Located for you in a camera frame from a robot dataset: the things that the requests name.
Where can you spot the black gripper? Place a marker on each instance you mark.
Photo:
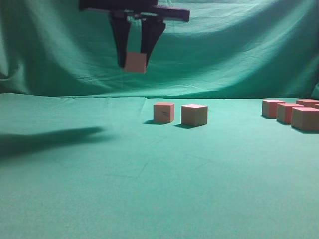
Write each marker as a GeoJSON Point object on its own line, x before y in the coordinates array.
{"type": "Point", "coordinates": [152, 28]}

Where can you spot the pink wooden cube placed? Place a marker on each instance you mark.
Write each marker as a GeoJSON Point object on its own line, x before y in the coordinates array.
{"type": "Point", "coordinates": [164, 112]}
{"type": "Point", "coordinates": [135, 62]}
{"type": "Point", "coordinates": [194, 115]}

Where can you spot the green backdrop cloth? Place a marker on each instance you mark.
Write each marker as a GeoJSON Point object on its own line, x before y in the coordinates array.
{"type": "Point", "coordinates": [228, 49]}

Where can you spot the green table cloth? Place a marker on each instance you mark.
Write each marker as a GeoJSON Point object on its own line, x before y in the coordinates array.
{"type": "Point", "coordinates": [100, 168]}

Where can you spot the pink wooden cube rear column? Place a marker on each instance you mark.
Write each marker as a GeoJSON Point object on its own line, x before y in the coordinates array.
{"type": "Point", "coordinates": [307, 102]}

